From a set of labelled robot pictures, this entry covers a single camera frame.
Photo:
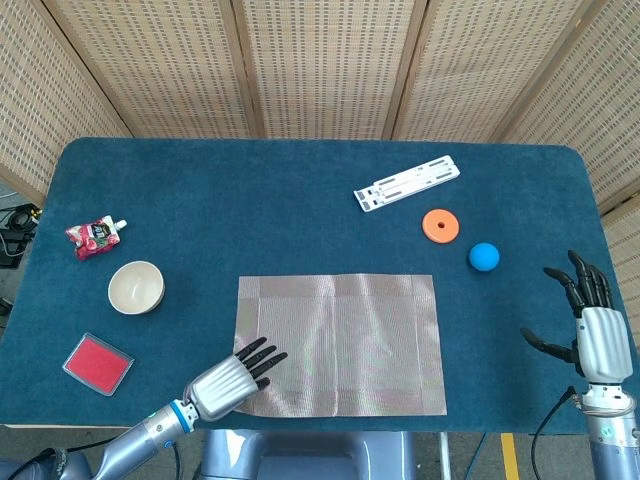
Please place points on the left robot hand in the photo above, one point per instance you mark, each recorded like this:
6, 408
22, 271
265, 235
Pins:
220, 387

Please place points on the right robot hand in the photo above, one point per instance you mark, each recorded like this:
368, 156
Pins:
602, 345

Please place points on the beige round bowl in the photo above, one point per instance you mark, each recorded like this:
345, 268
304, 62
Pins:
136, 287

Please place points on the brown woven placemat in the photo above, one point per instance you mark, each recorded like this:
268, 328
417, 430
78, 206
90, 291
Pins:
360, 340

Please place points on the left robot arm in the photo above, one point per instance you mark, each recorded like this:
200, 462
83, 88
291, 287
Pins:
140, 442

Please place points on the blue-grey robot torso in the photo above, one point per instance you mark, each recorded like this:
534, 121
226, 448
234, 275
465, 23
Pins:
310, 455

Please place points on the red stamp pad case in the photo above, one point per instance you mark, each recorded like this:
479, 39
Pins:
100, 367

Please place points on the blue ball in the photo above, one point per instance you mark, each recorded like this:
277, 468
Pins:
483, 256

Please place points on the blue velvet tablecloth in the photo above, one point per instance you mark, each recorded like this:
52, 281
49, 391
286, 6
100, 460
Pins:
225, 210

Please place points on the white table leg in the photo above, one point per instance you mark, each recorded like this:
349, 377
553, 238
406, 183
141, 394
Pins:
445, 457

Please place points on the red drink pouch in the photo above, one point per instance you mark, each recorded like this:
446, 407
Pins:
92, 237

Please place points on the orange disc with hole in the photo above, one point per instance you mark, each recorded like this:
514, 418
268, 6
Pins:
432, 231

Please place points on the white folding stand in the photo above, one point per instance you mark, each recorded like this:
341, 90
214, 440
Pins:
407, 182

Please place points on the woven wooden folding screen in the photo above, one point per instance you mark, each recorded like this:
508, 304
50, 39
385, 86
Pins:
325, 65

